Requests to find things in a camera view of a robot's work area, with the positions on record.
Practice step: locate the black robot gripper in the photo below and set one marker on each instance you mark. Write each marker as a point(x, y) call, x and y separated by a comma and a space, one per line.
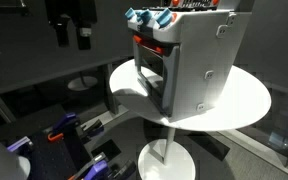
point(72, 10)

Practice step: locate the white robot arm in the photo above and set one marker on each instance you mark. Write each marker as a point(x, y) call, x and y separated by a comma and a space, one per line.
point(0, 160)

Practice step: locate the blue stove knob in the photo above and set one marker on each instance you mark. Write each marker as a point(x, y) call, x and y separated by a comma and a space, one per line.
point(129, 13)
point(146, 16)
point(164, 17)

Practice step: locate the orange round stove button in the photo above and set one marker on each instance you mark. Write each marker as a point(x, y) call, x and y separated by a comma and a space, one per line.
point(175, 2)
point(215, 1)

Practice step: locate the white toy stove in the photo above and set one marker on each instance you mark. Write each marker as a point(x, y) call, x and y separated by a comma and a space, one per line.
point(197, 50)

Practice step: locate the white round table base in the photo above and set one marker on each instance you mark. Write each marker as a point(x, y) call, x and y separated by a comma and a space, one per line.
point(82, 83)

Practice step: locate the purple clamp with orange lever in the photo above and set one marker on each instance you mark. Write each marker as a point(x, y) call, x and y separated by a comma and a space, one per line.
point(64, 122)

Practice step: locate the grey oven door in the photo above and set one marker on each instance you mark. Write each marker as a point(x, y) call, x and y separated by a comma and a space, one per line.
point(170, 80)

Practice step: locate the black mounting plate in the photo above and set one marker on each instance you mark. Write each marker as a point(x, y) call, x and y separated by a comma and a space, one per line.
point(55, 156)

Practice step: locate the black number keypad panel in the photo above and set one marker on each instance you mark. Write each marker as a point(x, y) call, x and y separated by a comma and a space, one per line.
point(196, 3)

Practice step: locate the black metal frame desk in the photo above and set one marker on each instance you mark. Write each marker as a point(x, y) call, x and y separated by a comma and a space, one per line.
point(50, 73)

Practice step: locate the white round pedestal table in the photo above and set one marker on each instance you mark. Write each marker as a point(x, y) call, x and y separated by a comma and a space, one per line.
point(244, 100)

